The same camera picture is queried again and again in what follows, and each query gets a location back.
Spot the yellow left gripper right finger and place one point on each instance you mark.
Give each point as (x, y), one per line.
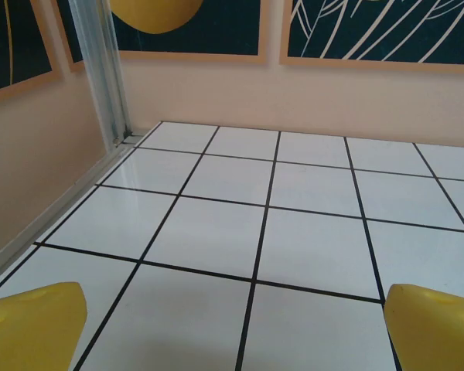
(433, 332)

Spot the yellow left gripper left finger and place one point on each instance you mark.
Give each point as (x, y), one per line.
(31, 328)

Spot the aluminium side rail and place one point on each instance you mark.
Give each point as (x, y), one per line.
(42, 224)

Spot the aluminium corner post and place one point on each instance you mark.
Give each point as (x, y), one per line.
(100, 77)

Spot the yellow oval wall panel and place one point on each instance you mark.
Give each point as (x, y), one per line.
(216, 23)

